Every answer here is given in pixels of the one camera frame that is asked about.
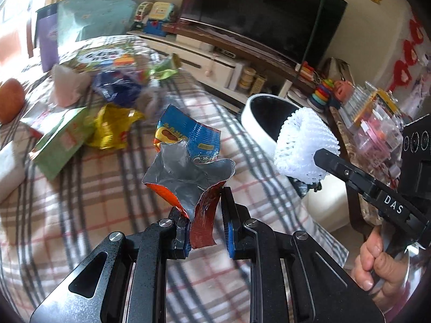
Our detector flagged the white round waste bin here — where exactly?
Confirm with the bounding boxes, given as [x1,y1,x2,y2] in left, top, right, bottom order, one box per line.
[241,93,340,196]

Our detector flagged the blue orange foil snack wrapper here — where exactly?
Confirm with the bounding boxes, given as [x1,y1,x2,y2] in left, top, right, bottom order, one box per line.
[141,104,236,250]

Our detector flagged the red heart wall decoration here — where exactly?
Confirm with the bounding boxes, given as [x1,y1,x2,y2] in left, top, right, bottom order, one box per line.
[387,18,425,91]

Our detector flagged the green paper box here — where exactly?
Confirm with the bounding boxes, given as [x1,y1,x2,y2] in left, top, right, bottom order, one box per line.
[29,107,96,180]

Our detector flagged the clear plastic storage boxes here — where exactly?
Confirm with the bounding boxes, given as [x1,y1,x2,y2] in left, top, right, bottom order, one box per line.
[340,82,409,175]

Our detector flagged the rainbow stacking ring toy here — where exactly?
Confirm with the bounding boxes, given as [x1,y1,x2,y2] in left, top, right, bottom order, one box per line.
[310,79,334,108]

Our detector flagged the yellow snack wrapper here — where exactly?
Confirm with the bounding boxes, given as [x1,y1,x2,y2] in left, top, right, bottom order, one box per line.
[84,104,145,150]

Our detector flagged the white foam fruit net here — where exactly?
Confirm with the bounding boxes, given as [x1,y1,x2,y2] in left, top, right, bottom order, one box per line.
[273,107,340,185]

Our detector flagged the person's right hand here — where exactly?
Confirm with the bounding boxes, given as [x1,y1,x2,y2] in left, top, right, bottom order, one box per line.
[352,224,409,305]

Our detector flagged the orange plastic toy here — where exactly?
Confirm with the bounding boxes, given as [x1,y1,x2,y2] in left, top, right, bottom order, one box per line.
[332,80,354,103]

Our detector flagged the children's picture book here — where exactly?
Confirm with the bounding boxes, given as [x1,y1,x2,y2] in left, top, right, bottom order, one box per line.
[59,37,149,75]

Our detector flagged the purple bag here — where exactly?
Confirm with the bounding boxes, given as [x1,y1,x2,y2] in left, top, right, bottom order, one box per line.
[34,3,61,73]

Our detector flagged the toy cash register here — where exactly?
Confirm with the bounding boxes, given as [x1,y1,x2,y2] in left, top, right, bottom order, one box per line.
[133,2,177,36]

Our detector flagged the black television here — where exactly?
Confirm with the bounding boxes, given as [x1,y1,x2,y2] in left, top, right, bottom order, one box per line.
[178,0,348,68]

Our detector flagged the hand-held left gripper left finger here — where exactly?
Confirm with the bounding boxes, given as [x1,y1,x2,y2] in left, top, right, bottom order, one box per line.
[30,207,193,323]

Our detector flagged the blue plastic tissue wrapper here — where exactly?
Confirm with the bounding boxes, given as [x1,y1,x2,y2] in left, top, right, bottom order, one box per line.
[92,69,149,106]

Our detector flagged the white television cabinet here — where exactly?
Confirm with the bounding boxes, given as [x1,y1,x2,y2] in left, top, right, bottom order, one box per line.
[126,20,310,108]

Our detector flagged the green snack packet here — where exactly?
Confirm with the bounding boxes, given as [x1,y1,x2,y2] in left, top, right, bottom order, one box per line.
[148,53,180,80]

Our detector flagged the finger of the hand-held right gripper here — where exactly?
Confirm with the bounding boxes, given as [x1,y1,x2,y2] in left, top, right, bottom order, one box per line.
[313,149,384,197]

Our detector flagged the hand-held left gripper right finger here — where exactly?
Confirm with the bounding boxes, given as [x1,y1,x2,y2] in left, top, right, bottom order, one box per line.
[220,187,386,323]

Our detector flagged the colourful toy piano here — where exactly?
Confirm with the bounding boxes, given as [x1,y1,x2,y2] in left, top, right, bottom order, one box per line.
[298,62,319,81]

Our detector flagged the orange fruit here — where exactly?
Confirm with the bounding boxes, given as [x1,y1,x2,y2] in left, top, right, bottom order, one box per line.
[0,78,26,125]

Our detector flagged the white tissue pack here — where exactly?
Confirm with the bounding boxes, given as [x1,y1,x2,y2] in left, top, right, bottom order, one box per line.
[0,139,27,202]

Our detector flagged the teal cloth cover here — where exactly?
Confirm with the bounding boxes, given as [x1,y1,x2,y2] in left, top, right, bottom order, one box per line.
[55,0,137,43]

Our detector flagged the pink crumpled paper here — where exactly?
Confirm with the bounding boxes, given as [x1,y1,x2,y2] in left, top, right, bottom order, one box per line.
[50,64,91,108]

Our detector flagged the yellow round containers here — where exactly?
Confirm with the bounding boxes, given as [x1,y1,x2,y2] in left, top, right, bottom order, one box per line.
[241,67,258,90]

